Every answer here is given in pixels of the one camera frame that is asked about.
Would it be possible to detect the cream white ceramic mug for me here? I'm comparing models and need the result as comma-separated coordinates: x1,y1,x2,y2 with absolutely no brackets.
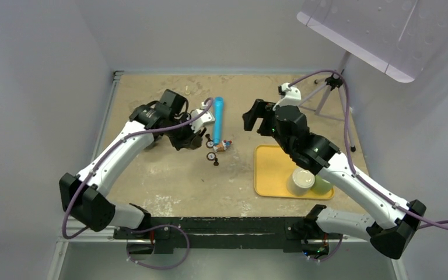
286,167,316,197

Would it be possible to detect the grey teal ceramic mug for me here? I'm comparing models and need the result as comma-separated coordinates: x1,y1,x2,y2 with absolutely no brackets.
144,139,162,151

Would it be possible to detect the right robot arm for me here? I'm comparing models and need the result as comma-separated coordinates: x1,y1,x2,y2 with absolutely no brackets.
242,99,426,260

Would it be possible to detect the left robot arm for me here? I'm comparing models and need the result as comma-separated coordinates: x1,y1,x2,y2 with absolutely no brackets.
59,90,214,239

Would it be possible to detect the light green ceramic mug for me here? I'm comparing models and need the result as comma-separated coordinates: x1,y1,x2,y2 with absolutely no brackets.
310,176,334,195

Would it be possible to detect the yellow plastic tray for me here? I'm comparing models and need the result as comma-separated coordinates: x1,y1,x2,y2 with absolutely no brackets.
254,145,334,200

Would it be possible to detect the blue toy microphone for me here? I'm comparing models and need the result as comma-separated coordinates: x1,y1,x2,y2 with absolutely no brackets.
213,96,224,145

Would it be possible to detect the cream chess piece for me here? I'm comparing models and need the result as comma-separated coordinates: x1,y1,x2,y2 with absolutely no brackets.
184,85,191,95

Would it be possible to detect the translucent perforated panel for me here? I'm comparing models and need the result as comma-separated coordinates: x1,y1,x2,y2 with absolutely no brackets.
296,0,448,83

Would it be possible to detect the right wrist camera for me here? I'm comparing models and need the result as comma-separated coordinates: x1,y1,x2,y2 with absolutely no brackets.
272,83,302,111

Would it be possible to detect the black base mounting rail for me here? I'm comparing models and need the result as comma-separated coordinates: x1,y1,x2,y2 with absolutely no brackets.
114,216,341,254

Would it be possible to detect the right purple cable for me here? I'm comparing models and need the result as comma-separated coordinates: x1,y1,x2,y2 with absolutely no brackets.
288,69,448,264

